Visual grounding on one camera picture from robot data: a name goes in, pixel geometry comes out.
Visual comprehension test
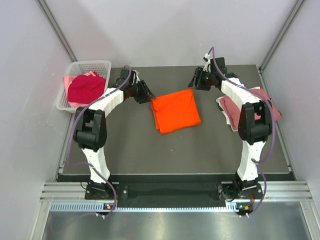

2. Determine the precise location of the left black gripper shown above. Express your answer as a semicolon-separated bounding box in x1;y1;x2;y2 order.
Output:
128;79;156;104

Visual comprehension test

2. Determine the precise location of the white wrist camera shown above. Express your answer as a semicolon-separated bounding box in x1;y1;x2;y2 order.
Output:
203;53;212;73
132;70;141;84

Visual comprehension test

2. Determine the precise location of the magenta shirt in basket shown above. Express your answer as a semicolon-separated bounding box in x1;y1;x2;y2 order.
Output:
66;72;106;105

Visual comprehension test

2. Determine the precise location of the light pink shirt in basket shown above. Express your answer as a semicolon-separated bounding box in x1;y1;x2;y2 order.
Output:
64;71;96;108

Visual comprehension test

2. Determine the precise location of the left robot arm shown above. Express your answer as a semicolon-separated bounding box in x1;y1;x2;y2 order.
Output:
73;68;155;200

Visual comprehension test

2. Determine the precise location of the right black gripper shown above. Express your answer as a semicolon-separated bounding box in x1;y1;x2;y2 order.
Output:
188;67;216;91

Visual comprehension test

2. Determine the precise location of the orange t shirt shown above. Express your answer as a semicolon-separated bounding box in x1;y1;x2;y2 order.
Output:
151;88;202;134

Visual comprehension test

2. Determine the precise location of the grey slotted cable duct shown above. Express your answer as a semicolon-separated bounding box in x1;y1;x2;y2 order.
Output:
50;201;250;213

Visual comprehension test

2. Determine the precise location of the folded dusty pink t shirt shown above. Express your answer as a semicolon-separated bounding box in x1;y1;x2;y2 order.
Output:
216;87;282;132

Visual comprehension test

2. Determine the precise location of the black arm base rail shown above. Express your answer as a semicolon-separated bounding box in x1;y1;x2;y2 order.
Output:
56;173;298;208

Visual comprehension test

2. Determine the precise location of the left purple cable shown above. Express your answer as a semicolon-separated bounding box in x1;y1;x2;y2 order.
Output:
66;65;132;218

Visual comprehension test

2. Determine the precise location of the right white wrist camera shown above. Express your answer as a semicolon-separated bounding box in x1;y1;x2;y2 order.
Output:
203;53;212;73

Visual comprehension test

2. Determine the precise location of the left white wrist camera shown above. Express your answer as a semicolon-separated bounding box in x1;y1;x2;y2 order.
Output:
132;70;141;84

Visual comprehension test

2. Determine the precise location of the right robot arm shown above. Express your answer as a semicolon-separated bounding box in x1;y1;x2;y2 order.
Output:
188;53;273;201

